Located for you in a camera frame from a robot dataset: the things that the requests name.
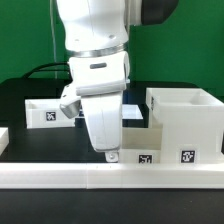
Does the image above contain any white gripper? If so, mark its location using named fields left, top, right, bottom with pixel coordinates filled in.
left=60, top=51, right=130, bottom=163

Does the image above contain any white block at left edge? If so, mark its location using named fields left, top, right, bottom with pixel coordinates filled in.
left=0, top=127, right=9, bottom=155

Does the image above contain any white rear drawer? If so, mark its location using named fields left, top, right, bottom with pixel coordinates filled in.
left=25, top=99, right=75, bottom=129

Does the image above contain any white drawer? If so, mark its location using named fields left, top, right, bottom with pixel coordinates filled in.
left=119, top=128, right=162, bottom=164
left=25, top=99, right=75, bottom=129

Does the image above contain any white L-shaped fence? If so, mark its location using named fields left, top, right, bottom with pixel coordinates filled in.
left=0, top=163, right=224, bottom=189

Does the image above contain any thin grey cable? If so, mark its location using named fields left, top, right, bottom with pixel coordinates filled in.
left=49, top=0, right=58, bottom=80

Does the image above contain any black cable hose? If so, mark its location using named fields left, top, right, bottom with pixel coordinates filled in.
left=21, top=61, right=72, bottom=80

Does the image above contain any marker tag sheet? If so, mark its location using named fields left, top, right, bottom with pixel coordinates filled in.
left=122, top=104, right=143, bottom=120

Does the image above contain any white front drawer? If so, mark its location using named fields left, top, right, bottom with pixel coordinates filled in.
left=119, top=128, right=162, bottom=164

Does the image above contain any white drawer cabinet box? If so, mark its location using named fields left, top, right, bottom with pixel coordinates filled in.
left=146, top=88, right=224, bottom=164

